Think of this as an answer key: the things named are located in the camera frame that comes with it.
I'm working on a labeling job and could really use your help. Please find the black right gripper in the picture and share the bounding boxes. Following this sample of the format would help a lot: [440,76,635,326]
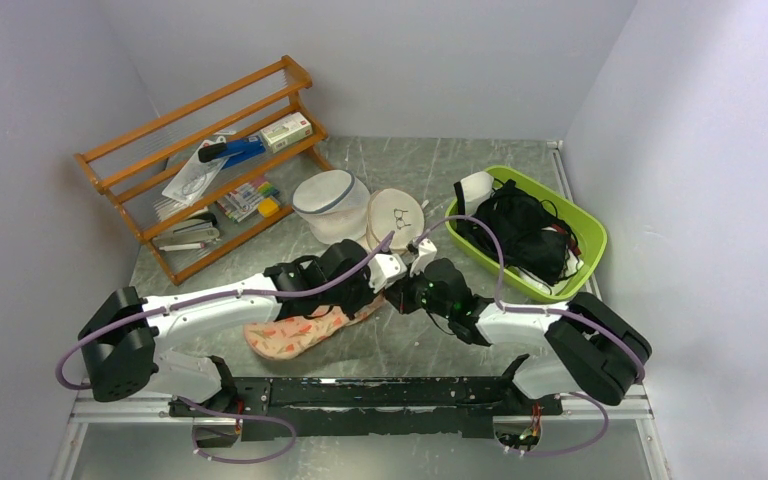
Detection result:
[382,261,453,320]

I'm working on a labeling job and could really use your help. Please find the pink floral mesh laundry bag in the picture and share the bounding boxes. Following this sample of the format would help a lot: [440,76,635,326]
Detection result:
[243,295,385,361]

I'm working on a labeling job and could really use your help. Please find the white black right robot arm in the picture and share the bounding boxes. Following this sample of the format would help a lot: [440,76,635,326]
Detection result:
[384,259,653,414]

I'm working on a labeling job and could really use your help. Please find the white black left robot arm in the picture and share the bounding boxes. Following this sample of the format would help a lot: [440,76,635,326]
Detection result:
[76,240,388,416]

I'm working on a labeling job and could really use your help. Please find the white blue-rimmed mesh bag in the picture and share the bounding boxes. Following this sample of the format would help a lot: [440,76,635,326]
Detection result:
[291,169,371,244]

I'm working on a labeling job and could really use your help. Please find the beige mesh bag with glasses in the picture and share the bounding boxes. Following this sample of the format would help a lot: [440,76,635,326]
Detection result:
[358,188,425,254]

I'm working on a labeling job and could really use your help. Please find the marker pen pack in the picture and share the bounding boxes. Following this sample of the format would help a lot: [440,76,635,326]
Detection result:
[216,176,282,224]

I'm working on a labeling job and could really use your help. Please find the white garment in basket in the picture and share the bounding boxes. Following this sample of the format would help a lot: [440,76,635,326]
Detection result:
[456,171,494,215]

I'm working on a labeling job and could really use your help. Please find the white pen on shelf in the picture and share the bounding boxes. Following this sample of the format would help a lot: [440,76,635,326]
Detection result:
[158,242,207,252]

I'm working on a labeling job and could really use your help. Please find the grey stapler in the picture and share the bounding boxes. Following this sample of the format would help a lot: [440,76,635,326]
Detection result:
[152,210,221,248]

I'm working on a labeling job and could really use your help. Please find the blue black stapler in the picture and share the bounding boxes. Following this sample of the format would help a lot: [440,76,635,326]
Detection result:
[198,136,266,168]

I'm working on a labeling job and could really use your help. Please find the orange wooden shelf rack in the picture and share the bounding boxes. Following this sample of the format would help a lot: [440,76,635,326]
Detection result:
[74,55,331,285]

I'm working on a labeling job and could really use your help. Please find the white red-marked box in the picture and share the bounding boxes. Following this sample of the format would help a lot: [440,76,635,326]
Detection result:
[259,112,313,153]

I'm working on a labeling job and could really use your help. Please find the clear plastic packet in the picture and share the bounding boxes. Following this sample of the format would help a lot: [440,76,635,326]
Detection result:
[161,136,226,206]

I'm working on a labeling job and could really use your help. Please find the green plastic basket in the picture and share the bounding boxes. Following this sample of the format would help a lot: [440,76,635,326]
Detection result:
[446,165,607,303]

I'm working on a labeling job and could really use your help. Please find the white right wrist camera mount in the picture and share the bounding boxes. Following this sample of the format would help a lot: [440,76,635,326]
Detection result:
[408,238,437,277]

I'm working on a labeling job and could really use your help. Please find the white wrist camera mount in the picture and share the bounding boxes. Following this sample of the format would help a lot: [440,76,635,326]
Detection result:
[408,238,437,277]
[367,254,408,294]

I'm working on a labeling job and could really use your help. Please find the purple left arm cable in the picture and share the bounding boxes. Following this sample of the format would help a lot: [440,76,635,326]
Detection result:
[55,230,397,466]

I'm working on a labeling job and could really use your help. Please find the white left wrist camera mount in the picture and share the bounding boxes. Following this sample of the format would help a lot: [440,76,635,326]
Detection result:
[367,254,408,294]

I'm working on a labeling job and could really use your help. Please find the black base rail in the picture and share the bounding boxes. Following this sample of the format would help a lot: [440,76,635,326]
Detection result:
[169,374,564,443]

